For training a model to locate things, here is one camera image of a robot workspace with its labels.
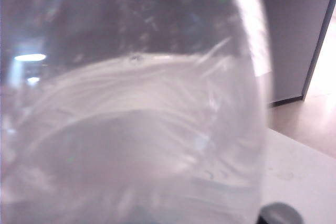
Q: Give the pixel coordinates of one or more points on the clear water bottle red label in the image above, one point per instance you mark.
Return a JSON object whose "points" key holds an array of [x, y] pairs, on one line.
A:
{"points": [[131, 129]]}

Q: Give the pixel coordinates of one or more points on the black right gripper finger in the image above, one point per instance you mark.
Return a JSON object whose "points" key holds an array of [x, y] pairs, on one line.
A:
{"points": [[281, 214]]}

